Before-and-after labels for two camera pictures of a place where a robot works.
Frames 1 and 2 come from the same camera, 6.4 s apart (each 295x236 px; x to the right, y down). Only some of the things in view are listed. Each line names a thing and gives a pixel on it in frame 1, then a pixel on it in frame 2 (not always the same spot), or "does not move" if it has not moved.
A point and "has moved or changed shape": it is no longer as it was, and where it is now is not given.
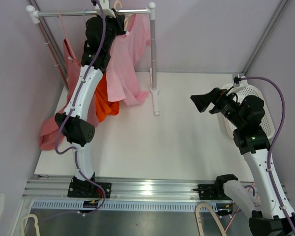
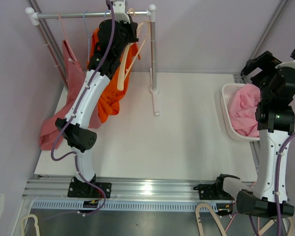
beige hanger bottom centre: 216,218 does not move
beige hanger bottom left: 37,226 does not move
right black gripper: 216,96 -> 267,61
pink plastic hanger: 65,40 does not move
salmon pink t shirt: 49,136 does not move
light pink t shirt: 122,82 has moved or changed shape
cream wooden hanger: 126,17 has moved or changed shape
